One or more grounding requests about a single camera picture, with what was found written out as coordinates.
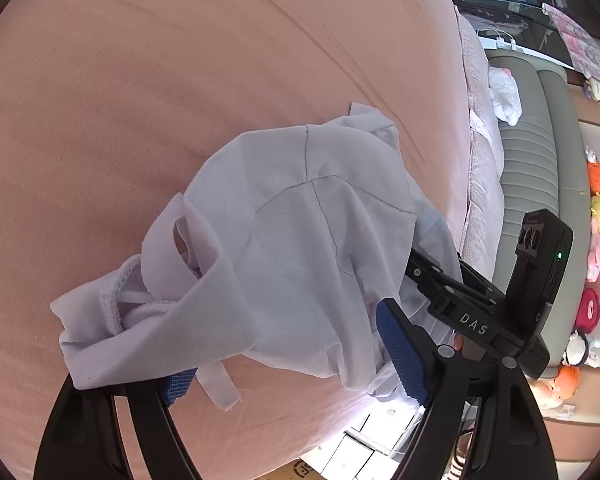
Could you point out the red bear plush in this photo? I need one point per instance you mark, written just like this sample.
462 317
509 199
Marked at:
589 310

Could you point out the black white bunny-ear plush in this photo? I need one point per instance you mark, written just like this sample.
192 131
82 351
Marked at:
580 350

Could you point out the grey padded headboard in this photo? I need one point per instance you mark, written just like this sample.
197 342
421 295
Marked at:
530 160

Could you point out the small white plush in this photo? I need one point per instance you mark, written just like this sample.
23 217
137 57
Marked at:
590 154

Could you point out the pink printed cloth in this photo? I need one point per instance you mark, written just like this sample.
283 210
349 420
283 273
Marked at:
577 42

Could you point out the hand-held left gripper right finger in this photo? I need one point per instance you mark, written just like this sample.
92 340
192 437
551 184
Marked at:
400 355

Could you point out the white plush toy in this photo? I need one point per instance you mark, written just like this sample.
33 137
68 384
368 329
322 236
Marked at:
505 97

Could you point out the large orange plush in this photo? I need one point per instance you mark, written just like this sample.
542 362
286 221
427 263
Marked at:
567 380

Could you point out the small orange plush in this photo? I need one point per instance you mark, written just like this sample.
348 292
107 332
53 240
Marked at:
595 177

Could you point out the white nightstand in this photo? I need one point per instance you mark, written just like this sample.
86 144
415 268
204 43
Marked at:
375 440

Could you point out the white shirt with navy trim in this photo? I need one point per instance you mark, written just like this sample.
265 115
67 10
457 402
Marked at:
280 210

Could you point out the purple yellow plush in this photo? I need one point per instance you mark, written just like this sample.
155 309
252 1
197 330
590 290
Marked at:
596 91

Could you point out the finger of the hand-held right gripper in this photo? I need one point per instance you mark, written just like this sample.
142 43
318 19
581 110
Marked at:
475 280
422 272

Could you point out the cream bunny plush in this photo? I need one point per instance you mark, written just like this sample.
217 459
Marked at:
547 395

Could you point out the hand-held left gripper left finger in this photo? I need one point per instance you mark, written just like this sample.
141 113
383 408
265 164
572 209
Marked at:
180 387

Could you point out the pink sheet bed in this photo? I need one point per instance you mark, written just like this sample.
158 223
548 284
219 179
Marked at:
130 85

